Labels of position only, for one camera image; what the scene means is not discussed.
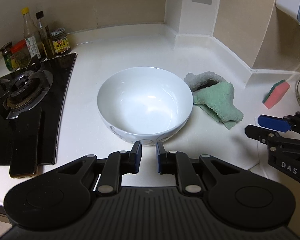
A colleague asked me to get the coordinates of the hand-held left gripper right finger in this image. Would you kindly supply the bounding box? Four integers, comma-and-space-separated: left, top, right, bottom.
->
156, 141, 243, 196

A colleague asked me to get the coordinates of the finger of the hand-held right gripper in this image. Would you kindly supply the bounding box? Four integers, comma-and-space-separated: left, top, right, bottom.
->
257, 112, 300, 139
244, 124, 300, 153

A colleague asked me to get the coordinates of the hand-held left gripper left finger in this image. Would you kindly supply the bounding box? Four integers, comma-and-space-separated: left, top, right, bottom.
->
57, 141, 143, 197

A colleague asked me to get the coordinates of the white ceramic bowl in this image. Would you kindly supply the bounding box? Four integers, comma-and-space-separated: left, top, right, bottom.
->
97, 66, 193, 146

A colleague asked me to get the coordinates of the green and grey cloth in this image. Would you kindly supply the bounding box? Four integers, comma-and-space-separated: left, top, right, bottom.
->
184, 71, 244, 130

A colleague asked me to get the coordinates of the pink and green sponge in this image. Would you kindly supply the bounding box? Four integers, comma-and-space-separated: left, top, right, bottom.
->
262, 79, 291, 110

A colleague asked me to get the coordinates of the black glass gas stove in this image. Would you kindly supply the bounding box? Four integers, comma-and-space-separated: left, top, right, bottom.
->
0, 52, 77, 167

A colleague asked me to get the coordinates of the black pan support grate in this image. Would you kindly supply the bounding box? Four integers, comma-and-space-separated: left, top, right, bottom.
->
0, 54, 44, 179

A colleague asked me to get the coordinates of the metal gas burner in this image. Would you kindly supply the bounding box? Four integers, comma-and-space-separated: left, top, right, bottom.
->
0, 70, 53, 119

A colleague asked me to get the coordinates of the checkered lid sauce jar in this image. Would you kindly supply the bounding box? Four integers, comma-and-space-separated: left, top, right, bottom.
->
50, 28, 71, 55

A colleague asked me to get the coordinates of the black cap oil bottle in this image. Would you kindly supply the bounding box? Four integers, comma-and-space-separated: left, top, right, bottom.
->
35, 11, 56, 59

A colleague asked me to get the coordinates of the red lid jar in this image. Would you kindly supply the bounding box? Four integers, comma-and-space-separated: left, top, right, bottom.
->
10, 40, 32, 69

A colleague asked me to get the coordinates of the yellow cap sauce bottle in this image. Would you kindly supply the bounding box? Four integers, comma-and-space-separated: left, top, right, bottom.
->
20, 7, 42, 59

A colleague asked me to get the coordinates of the dark lid green jar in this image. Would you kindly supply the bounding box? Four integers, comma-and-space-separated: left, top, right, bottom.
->
0, 42, 19, 71

